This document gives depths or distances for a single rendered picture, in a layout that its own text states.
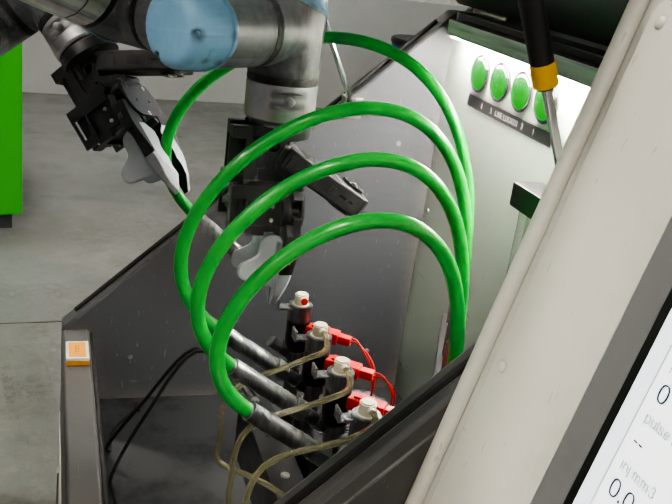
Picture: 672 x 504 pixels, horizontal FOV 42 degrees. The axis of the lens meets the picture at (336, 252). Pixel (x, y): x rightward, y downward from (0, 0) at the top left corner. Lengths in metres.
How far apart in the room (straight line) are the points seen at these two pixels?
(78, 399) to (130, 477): 0.14
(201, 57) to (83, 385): 0.54
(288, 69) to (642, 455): 0.53
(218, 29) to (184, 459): 0.66
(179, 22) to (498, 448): 0.45
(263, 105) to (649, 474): 0.55
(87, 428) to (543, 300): 0.65
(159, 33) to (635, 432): 0.53
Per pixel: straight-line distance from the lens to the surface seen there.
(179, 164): 1.09
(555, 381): 0.60
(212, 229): 1.08
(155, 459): 1.26
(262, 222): 0.94
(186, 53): 0.80
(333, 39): 1.01
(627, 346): 0.55
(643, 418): 0.53
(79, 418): 1.12
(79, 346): 1.26
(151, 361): 1.37
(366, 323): 1.43
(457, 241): 0.86
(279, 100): 0.90
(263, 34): 0.85
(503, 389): 0.64
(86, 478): 1.02
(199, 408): 1.38
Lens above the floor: 1.54
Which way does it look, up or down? 20 degrees down
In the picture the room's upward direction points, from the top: 8 degrees clockwise
